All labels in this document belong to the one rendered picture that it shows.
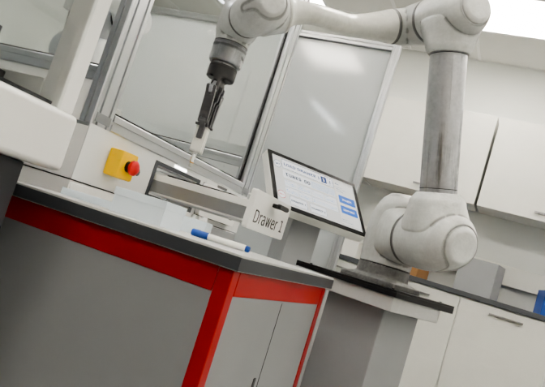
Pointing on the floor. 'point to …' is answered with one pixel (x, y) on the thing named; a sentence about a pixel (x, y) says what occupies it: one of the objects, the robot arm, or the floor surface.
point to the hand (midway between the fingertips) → (199, 139)
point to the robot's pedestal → (362, 337)
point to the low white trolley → (143, 303)
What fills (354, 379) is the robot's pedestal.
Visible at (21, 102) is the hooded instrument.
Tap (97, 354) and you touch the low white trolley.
